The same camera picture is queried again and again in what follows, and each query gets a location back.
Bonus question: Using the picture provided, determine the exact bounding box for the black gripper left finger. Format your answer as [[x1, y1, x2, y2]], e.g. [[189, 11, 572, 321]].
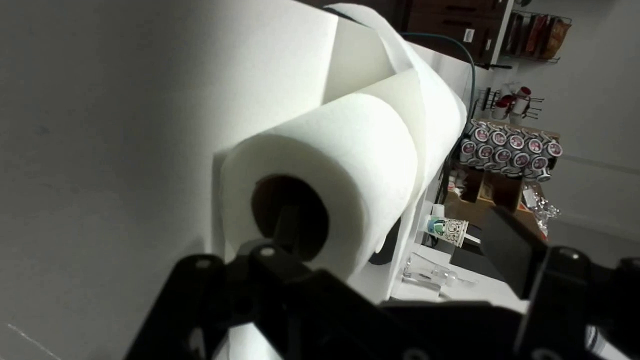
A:
[[124, 240, 402, 360]]

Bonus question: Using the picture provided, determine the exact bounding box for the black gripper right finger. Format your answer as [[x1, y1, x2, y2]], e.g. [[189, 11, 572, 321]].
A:
[[517, 243, 640, 360]]

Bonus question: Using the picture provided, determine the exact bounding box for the white paper towel roll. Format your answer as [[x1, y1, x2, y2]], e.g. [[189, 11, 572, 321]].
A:
[[211, 0, 471, 285]]

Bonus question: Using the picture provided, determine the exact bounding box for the black angular box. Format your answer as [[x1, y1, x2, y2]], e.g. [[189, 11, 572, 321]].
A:
[[459, 203, 552, 300]]

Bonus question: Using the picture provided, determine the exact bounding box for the brown cardboard box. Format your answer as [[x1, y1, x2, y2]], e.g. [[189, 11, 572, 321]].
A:
[[444, 166, 558, 246]]

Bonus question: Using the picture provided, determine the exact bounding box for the pack of patterned cans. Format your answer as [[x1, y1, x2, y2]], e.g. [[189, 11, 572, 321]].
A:
[[459, 117, 566, 181]]

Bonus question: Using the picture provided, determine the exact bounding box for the dark wooden shelf cabinet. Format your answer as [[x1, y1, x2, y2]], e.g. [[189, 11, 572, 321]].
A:
[[298, 0, 517, 70]]

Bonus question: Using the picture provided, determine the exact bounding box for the thin black cable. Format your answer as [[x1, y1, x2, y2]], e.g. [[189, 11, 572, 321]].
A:
[[399, 28, 481, 112]]

